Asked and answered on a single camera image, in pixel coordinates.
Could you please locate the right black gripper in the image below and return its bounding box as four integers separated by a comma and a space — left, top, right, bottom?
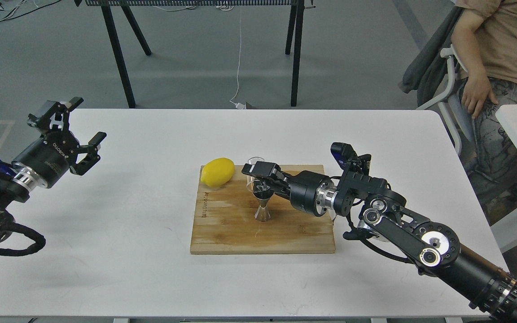
241, 162, 333, 217

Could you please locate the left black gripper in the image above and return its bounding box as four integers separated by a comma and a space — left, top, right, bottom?
12, 97, 107, 188

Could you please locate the steel jigger measuring cup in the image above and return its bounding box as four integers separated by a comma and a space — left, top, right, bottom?
252, 188, 274, 222

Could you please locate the small clear glass cup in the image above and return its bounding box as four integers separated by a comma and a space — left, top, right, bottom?
246, 156, 265, 192

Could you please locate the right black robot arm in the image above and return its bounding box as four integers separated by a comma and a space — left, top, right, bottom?
242, 142, 517, 323

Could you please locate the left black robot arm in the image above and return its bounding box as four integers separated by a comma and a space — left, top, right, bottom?
0, 97, 106, 256

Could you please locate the yellow lemon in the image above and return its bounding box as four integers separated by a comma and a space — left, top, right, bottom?
200, 157, 235, 188

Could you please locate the wooden cutting board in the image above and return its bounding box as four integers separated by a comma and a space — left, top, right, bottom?
190, 165, 336, 255

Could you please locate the dark grey jacket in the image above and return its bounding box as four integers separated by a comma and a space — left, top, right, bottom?
399, 6, 463, 106

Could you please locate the white office chair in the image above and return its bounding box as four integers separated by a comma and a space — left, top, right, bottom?
417, 44, 474, 155

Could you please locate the person in tan shirt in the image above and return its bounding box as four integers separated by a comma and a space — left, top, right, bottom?
451, 0, 517, 207

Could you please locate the white hanging cable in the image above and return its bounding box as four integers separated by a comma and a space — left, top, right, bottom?
229, 0, 246, 109

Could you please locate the black metal table frame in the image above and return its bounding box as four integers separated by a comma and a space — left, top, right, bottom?
74, 0, 315, 109

